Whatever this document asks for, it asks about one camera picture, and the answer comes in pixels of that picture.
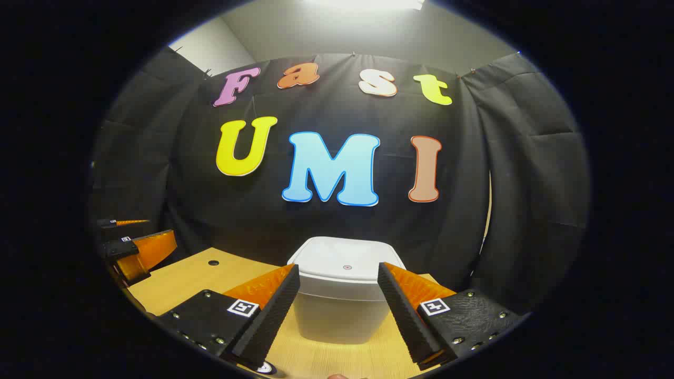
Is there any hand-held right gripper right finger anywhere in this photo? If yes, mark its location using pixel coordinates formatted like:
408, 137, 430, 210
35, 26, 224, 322
377, 262, 527, 372

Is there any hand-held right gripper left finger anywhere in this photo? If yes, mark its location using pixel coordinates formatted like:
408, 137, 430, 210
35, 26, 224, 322
153, 263, 301, 375

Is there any white desktop garbage bin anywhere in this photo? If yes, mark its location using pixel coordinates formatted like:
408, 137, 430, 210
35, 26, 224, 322
287, 236, 409, 345

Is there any wooden desktop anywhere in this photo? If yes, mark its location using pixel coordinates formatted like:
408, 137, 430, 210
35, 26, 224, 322
124, 247, 459, 379

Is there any black backdrop cloth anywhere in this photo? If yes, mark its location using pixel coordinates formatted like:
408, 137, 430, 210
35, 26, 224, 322
90, 47, 590, 316

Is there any ceiling light panel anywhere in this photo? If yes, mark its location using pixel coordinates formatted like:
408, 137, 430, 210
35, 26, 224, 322
311, 0, 426, 11

